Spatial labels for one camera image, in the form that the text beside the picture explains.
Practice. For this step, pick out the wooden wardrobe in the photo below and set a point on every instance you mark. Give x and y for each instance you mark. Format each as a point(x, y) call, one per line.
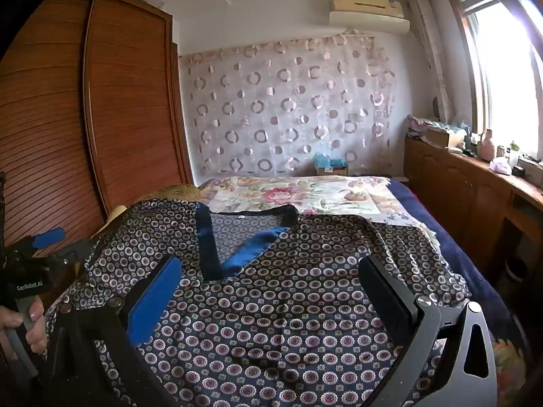
point(76, 114)

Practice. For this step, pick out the pink floral blanket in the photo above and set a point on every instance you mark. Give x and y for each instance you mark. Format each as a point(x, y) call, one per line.
point(305, 195)

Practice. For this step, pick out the navy patterned shirt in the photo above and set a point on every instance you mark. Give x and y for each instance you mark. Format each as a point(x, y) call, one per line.
point(271, 296)

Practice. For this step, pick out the pile of folded cloths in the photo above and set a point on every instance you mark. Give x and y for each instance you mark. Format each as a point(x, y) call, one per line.
point(424, 123)

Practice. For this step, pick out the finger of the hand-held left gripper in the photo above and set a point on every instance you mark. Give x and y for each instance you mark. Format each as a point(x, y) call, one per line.
point(49, 237)
point(76, 251)

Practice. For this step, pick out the pink plastic bag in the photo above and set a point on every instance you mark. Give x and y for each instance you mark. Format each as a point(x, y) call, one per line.
point(500, 166)

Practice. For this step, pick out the person's left hand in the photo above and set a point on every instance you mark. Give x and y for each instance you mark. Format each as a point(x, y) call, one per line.
point(36, 335)

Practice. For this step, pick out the window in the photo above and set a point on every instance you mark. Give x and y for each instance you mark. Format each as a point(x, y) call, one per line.
point(505, 72)

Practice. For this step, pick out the white wall pipe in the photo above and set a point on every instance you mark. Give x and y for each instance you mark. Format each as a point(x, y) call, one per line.
point(426, 51)

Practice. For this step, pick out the woven straw pillow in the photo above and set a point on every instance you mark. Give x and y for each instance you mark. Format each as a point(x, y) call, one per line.
point(178, 191)

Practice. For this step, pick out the blue tissue box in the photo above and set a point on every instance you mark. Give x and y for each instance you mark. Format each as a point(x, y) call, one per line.
point(331, 164)

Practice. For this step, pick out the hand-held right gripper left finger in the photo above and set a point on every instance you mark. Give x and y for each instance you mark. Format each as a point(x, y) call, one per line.
point(152, 301)

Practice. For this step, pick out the pink bottle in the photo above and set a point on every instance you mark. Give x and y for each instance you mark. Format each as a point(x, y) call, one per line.
point(488, 146)

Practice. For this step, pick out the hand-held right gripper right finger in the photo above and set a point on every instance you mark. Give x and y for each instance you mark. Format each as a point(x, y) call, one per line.
point(382, 288)

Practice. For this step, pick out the cardboard box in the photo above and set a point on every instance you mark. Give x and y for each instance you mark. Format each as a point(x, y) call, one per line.
point(443, 138)

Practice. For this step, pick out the navy blue blanket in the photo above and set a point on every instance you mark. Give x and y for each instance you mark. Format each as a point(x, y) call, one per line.
point(462, 254)

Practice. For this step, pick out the wall air conditioner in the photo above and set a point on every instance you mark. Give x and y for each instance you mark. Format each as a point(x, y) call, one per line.
point(369, 15)

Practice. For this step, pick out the circle-patterned sheer curtain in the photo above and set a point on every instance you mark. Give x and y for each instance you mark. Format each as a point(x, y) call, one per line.
point(288, 106)

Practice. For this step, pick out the wooden side cabinet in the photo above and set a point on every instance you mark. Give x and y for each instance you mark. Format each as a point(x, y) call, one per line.
point(462, 195)

